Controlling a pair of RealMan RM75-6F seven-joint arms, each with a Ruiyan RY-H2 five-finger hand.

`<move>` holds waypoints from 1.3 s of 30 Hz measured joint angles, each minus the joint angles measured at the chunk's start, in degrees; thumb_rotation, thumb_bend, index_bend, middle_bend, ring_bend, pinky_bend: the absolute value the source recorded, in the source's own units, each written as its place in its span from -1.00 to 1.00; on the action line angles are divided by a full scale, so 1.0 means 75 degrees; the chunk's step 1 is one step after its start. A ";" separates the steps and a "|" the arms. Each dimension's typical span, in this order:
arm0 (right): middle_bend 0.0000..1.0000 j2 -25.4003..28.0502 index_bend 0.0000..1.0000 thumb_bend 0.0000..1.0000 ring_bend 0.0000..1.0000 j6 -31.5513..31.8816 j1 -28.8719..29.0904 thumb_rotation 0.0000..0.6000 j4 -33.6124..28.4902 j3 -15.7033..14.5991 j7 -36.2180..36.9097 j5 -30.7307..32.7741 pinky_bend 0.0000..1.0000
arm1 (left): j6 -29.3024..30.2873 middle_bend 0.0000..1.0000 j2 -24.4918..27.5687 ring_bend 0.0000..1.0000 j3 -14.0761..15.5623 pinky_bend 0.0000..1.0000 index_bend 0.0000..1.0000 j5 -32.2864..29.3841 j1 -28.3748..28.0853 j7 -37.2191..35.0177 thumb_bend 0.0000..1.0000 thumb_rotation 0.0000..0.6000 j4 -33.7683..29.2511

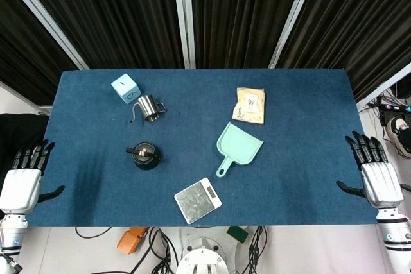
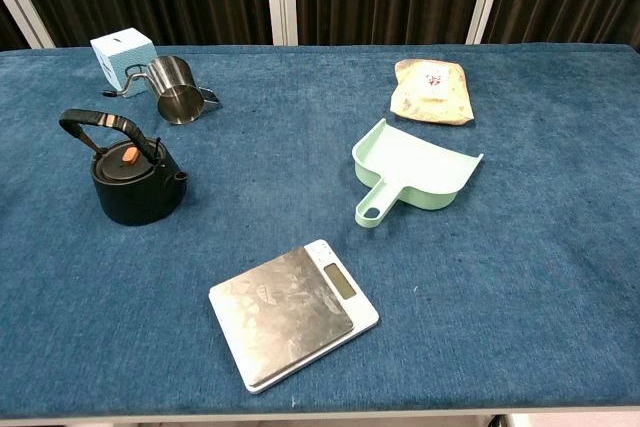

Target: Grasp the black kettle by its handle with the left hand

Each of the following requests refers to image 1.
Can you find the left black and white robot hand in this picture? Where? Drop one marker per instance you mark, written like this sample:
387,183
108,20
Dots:
20,189

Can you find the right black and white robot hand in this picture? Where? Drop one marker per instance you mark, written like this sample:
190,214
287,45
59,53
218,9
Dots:
382,184

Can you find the black teapot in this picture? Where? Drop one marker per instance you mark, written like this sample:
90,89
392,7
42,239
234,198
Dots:
144,160

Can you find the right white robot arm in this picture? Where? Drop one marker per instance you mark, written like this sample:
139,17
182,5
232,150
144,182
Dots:
396,235

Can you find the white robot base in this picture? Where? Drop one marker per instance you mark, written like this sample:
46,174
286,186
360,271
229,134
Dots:
202,256

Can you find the black fabric seat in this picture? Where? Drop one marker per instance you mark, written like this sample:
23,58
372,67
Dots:
16,133

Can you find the white and black shoe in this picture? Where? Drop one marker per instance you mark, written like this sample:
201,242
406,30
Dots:
399,129

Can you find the black power strip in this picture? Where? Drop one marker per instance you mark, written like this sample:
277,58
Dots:
393,112

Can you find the blue felt table cloth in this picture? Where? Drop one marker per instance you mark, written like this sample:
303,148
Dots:
289,174

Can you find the orange plastic device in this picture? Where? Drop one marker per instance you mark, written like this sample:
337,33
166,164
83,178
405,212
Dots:
131,240

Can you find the black curtain panel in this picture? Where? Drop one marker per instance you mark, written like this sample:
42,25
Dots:
244,14
112,14
359,20
22,52

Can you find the light blue number cube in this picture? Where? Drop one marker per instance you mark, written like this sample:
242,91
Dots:
123,86

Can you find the mint green dustpan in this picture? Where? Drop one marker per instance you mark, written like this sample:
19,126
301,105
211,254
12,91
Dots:
239,144

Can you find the steel gooseneck pitcher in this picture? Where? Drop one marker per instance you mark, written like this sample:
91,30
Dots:
148,105

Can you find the dark green block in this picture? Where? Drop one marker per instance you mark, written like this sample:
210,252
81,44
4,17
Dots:
237,234

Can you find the beige snack packet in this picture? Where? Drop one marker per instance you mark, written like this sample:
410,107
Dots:
250,105

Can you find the white kitchen scale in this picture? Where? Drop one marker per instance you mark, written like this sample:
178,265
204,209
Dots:
194,201

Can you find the white frame post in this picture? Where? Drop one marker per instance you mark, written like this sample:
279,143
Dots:
48,20
385,86
183,14
293,17

